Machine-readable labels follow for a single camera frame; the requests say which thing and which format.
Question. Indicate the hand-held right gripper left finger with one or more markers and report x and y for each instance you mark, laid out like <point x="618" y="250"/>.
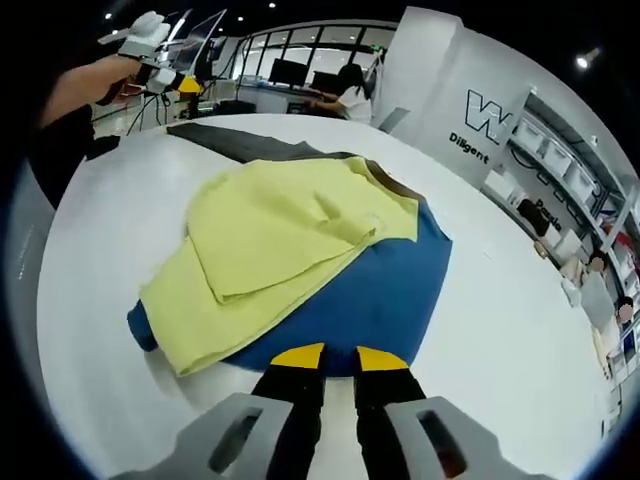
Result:
<point x="240" y="435"/>

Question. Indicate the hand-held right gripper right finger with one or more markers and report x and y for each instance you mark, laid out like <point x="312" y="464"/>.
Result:
<point x="400" y="435"/>

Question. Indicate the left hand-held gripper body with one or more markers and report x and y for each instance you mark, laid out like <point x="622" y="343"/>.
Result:
<point x="145" y="35"/>

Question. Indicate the yellow garment with dark sleeves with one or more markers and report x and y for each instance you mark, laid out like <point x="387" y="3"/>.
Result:
<point x="275" y="225"/>

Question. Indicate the person's left hand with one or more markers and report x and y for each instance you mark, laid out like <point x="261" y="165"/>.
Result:
<point x="120" y="82"/>

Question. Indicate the large display screen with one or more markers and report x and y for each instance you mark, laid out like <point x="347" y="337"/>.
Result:
<point x="200" y="40"/>

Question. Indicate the black computer monitor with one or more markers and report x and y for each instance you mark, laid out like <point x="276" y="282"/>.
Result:
<point x="289" y="72"/>
<point x="327" y="80"/>

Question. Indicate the person's dark shirt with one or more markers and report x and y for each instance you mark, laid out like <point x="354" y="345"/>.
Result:
<point x="60" y="150"/>

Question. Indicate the grey chair backrest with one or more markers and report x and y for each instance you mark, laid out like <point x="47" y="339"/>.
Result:
<point x="395" y="120"/>

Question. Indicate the grey mesh office chair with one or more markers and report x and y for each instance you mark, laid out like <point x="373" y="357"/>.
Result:
<point x="25" y="260"/>

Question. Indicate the grey upright panel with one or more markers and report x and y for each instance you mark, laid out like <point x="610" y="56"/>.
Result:
<point x="597" y="300"/>

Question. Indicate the black bag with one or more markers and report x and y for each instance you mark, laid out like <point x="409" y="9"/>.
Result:
<point x="532" y="216"/>

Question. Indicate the row of white storage bins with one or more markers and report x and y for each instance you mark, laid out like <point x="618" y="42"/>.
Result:
<point x="560" y="155"/>

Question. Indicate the grey metal shelf rack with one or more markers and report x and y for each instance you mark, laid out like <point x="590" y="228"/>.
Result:
<point x="565" y="150"/>

